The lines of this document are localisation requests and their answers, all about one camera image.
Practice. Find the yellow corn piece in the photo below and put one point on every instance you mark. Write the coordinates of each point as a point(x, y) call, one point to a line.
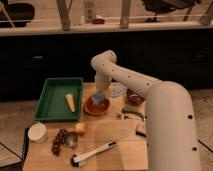
point(70, 102)

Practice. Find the dark red grapes bunch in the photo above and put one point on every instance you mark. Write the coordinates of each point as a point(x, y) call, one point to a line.
point(58, 141)

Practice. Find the small metal utensil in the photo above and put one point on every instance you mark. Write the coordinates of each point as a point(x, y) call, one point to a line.
point(124, 116)

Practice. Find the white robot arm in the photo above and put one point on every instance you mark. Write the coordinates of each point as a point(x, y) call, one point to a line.
point(171, 130)

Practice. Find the wooden cutting board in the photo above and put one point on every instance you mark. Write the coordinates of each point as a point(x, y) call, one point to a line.
point(130, 153)

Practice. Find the light blue cloth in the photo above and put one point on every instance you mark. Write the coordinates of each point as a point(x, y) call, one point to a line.
point(118, 91)

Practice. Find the blue sponge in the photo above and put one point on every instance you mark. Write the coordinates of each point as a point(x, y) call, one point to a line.
point(98, 97)

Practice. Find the green plastic tray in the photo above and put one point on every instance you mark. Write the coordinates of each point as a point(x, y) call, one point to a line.
point(53, 106)

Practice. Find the white round container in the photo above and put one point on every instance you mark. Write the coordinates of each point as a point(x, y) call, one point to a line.
point(38, 133)

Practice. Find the black office chair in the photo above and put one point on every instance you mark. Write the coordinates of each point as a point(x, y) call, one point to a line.
point(168, 6)

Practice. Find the green vegetable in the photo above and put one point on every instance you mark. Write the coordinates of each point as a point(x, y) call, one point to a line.
point(137, 113)

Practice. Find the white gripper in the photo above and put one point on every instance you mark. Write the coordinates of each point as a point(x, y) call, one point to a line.
point(104, 86)

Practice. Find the small orange fruit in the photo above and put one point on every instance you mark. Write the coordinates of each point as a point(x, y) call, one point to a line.
point(80, 128)

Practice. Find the black chair at left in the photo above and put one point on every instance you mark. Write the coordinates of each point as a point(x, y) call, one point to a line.
point(20, 13)

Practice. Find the dark red small bowl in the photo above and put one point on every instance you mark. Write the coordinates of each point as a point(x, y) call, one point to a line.
point(133, 98)

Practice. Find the small metal cup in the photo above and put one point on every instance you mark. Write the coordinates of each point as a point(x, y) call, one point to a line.
point(71, 139)

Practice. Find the black white handled brush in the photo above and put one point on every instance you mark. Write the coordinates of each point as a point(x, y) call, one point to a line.
point(76, 160)

